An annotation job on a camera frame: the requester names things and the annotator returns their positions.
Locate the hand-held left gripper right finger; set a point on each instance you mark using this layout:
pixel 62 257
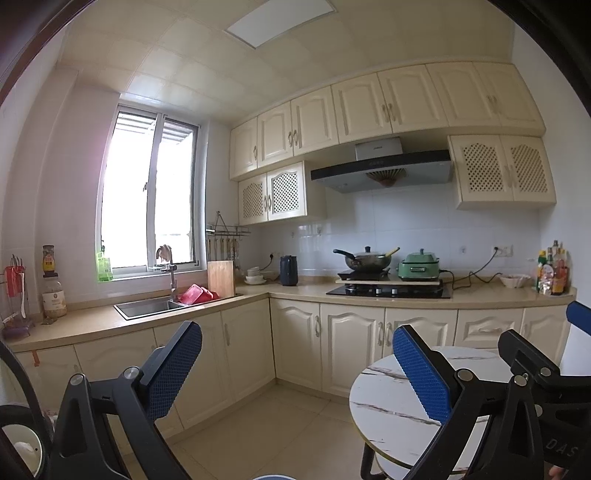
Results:
pixel 422 374

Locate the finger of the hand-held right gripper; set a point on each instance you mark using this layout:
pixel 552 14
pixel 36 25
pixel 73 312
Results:
pixel 581 318
pixel 521 353

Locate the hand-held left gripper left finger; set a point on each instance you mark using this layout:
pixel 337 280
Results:
pixel 178 369

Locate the blue plastic bin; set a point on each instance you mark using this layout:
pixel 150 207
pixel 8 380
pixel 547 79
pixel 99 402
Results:
pixel 273 477

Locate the round white marble table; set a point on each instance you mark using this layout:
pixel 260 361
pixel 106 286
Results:
pixel 388 397

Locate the cluster of condiment bottles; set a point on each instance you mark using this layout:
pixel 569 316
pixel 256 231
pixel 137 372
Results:
pixel 551 272

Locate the steel sink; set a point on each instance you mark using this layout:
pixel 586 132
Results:
pixel 147 308

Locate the white bowl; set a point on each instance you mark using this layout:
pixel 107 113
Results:
pixel 513 281

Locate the red dish basket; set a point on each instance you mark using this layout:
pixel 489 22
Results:
pixel 196 294

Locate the black gas cooktop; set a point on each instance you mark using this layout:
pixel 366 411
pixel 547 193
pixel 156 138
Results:
pixel 392 291

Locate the steel faucet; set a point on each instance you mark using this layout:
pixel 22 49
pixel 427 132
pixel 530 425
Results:
pixel 173 281

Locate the wooden cutting board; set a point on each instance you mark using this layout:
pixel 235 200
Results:
pixel 221 279

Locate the green electric cooker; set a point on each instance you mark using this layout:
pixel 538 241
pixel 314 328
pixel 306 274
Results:
pixel 419 267

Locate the beige rag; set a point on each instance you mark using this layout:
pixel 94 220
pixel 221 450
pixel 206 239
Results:
pixel 165 253

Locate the stack of white bowls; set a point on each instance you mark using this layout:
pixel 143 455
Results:
pixel 254 276

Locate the black wok with lid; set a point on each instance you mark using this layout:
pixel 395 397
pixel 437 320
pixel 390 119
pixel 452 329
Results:
pixel 369 262

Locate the green dish soap bottle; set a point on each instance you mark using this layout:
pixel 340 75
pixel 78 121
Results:
pixel 104 267

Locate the clear glass jar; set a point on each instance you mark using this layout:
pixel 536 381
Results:
pixel 54 300

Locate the small orange hook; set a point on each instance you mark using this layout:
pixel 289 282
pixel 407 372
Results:
pixel 35 359

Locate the black electric kettle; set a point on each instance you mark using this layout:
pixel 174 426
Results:
pixel 289 272

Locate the brown sauce bottle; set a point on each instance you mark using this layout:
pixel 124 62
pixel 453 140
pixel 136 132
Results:
pixel 49 262

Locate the black rimmed white pot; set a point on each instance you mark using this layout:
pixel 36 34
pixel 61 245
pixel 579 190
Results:
pixel 21 443

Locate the sliding window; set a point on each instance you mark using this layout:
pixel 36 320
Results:
pixel 152 194

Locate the stand with red utensils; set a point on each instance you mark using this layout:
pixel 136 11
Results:
pixel 16 286

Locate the grey range hood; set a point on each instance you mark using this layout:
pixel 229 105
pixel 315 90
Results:
pixel 383 173

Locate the row of upper cabinets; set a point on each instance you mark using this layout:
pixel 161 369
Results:
pixel 392 101

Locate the flat ceiling light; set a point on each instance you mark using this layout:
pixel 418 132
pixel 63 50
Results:
pixel 281 21

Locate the white double wall socket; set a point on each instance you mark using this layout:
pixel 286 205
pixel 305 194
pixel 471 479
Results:
pixel 503 250

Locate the wall utensil rack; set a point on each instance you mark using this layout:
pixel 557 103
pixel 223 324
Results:
pixel 228 230

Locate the lattice door wall cabinet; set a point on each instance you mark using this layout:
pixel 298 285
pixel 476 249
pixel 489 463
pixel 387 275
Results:
pixel 272 196
pixel 501 170

